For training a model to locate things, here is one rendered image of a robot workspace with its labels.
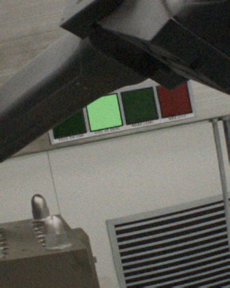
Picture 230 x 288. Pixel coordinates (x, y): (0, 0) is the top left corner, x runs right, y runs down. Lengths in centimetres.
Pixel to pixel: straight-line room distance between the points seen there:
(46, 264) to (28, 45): 48
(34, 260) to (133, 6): 57
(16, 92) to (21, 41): 72
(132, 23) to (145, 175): 329
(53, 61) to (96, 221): 315
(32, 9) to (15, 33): 5
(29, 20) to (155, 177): 246
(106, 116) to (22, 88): 73
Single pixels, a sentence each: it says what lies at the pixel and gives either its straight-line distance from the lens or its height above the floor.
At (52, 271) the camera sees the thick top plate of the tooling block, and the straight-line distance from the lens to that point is 112.
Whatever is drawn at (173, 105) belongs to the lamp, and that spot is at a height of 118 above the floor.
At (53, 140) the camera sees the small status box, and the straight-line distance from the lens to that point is 147.
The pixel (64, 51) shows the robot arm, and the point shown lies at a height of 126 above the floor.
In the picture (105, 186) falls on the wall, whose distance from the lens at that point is 384.
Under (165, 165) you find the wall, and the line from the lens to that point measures 388.
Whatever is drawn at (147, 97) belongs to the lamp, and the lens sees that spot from 148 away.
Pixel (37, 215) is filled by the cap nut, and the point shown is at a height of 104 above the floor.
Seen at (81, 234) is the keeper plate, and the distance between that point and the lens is 131.
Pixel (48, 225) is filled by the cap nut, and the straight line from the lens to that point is 114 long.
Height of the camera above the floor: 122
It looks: 3 degrees down
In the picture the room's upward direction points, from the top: 10 degrees counter-clockwise
